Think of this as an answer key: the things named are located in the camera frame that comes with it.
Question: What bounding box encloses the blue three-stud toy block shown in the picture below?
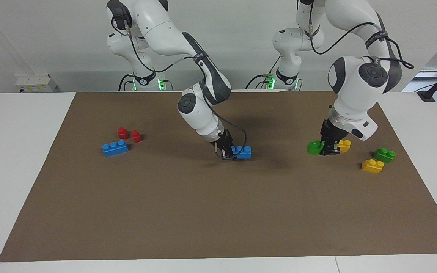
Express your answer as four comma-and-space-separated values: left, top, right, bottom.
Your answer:
231, 146, 252, 160
102, 140, 129, 157

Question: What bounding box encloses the green two-stud toy block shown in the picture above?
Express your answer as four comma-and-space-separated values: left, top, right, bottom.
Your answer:
373, 147, 396, 164
307, 140, 325, 155

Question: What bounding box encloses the brown table mat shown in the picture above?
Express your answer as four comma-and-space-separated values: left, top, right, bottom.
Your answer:
0, 90, 437, 263

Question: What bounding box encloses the black left base cable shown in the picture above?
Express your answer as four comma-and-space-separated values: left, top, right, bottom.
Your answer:
245, 56, 282, 90

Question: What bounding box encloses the black base cable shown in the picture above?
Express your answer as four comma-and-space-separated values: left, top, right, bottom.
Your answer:
118, 74, 137, 92
245, 56, 282, 90

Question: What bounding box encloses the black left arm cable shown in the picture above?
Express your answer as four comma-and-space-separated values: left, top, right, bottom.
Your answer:
308, 15, 415, 69

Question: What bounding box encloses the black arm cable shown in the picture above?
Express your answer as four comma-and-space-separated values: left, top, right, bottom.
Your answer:
308, 15, 415, 69
110, 17, 248, 160

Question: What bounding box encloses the black right base cable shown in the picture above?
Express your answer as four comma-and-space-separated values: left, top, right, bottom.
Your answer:
118, 74, 137, 92

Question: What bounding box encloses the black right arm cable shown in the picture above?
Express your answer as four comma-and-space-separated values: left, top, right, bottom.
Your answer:
110, 17, 248, 160

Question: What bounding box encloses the white wall power box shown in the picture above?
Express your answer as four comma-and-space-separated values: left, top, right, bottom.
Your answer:
15, 74, 58, 93

